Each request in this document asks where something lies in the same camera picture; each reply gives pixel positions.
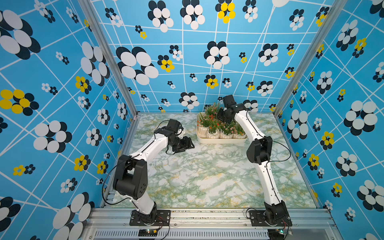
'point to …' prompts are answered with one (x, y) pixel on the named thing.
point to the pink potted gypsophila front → (203, 124)
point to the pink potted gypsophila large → (212, 111)
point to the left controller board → (147, 232)
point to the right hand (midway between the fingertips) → (219, 116)
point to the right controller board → (276, 234)
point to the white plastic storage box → (217, 140)
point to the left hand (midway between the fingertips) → (192, 146)
